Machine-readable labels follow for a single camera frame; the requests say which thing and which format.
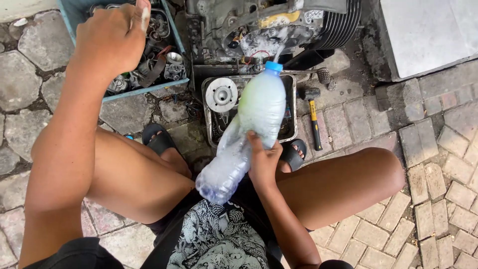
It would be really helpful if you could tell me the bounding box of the person's right leg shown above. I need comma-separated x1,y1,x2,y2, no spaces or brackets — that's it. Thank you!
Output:
275,147,406,231

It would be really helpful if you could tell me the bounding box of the brown rubber strap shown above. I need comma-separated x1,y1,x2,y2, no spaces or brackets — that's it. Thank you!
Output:
139,55,167,89

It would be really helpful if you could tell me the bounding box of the blue crate of engine parts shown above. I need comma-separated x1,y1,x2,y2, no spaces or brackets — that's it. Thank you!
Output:
58,0,190,102

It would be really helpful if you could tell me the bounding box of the clear plastic bottle blue cap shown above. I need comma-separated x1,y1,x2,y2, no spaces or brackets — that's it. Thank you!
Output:
195,61,287,205

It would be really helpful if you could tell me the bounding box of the white stone slab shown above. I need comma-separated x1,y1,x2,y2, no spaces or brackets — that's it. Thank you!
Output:
378,0,478,82

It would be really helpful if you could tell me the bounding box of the black printed shirt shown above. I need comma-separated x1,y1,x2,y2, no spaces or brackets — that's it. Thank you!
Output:
22,176,355,269

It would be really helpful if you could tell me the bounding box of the dirty motorcycle engine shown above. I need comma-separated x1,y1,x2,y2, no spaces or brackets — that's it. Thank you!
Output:
185,0,363,77

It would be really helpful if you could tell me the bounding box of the silver carburetor body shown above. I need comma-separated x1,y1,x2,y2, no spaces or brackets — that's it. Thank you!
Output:
164,64,187,81

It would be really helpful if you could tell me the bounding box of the red wire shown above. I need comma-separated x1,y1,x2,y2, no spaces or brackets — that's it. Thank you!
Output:
244,50,270,63

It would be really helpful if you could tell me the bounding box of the black sandal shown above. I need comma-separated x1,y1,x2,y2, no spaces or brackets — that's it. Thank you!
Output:
279,138,308,173
141,123,180,156

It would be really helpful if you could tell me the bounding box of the metal tray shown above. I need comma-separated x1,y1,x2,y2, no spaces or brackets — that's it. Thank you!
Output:
202,74,298,148

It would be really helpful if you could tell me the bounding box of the person's leg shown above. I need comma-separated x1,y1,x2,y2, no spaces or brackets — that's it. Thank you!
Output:
275,147,406,231
31,126,196,225

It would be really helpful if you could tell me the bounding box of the ribbed metal foot pedal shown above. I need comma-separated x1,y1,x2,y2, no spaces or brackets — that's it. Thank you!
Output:
317,67,333,85

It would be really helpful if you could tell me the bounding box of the yellow black handled hammer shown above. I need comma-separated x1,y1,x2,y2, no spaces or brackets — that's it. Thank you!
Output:
299,87,324,152

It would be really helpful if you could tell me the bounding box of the person's left hand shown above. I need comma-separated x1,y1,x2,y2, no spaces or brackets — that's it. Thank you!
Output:
72,0,152,80

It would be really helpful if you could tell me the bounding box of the round silver metal flange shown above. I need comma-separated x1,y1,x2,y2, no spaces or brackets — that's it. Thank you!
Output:
205,77,239,113

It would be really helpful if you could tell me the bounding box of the person's right hand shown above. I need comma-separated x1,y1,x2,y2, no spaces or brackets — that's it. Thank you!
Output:
246,131,284,186

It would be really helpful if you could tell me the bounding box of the person's left leg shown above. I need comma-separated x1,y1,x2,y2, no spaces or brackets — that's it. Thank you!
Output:
31,126,196,225

